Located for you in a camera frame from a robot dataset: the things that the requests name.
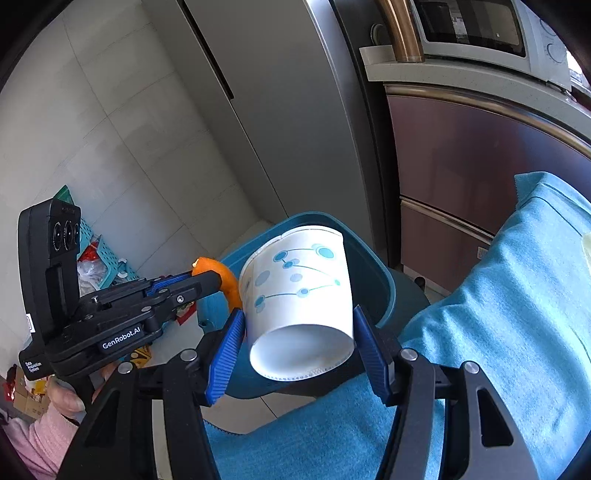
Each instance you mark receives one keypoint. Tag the teal perforated plastic basket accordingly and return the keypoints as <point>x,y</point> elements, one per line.
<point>104,249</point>

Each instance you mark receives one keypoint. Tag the copper thermos flask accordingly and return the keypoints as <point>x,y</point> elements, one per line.
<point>406,32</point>

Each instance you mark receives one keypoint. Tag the white microwave oven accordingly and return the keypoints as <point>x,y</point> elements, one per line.
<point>461,27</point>

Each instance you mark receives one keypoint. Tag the teal plastic bin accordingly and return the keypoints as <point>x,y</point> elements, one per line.
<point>369,277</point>

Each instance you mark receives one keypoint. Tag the brown kitchen counter cabinet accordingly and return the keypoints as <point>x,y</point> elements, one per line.
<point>461,161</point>

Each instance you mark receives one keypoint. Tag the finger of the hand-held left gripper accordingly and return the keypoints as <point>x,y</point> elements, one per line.
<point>196,288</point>
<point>161,286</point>

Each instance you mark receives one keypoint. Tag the person's left hand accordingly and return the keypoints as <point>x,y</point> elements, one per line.
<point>64,399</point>

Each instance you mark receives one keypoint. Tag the grey refrigerator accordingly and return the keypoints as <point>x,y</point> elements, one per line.
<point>286,115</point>

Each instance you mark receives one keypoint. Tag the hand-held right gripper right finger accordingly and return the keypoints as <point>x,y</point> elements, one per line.
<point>371,355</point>

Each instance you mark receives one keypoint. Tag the blue floral tablecloth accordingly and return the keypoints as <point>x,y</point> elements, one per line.
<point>508,300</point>

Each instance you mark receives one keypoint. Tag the white plate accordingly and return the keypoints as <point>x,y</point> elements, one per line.
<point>379,34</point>

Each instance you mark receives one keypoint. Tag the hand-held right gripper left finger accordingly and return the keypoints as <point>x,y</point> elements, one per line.
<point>226,355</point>

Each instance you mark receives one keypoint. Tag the orange peel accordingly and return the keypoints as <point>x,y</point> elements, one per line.
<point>226,281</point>

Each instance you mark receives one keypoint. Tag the white paper cup blue print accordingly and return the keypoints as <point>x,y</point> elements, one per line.
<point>300,300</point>

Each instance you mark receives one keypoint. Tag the cardboard box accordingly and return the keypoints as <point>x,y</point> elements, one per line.
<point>27,401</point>

